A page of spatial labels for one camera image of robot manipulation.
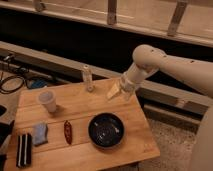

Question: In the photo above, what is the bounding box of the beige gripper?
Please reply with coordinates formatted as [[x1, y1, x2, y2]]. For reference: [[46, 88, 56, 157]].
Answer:
[[107, 74, 138, 101]]

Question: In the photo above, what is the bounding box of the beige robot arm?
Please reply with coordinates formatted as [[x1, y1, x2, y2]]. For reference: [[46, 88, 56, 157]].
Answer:
[[107, 44, 213, 171]]

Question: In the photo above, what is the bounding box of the black ceramic bowl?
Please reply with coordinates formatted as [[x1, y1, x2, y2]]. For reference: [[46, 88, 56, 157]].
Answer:
[[88, 113, 125, 148]]

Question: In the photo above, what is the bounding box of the clear small bottle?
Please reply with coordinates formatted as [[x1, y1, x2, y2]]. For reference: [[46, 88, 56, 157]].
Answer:
[[82, 65, 94, 92]]

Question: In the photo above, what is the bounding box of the wooden table board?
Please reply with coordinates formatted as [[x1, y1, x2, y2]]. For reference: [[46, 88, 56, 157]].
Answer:
[[4, 79, 160, 171]]

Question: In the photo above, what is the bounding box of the red chili pepper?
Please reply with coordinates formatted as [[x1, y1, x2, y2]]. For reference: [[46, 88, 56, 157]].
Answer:
[[64, 121, 72, 144]]

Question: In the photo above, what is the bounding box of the blue object behind table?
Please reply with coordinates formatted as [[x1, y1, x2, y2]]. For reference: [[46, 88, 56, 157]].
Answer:
[[28, 78, 47, 89]]

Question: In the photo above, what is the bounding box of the blue grey cloth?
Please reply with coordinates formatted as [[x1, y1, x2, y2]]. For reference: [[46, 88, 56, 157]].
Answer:
[[33, 123, 48, 146]]

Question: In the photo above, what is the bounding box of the black white striped block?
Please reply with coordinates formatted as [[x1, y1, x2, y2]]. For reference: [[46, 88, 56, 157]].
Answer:
[[16, 133, 32, 168]]

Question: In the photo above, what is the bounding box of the black object at left edge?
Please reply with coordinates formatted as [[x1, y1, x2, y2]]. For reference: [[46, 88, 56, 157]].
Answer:
[[0, 104, 16, 171]]

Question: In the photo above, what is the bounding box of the black cable coil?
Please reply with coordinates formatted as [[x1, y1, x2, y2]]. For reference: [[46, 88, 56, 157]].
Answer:
[[0, 64, 31, 95]]

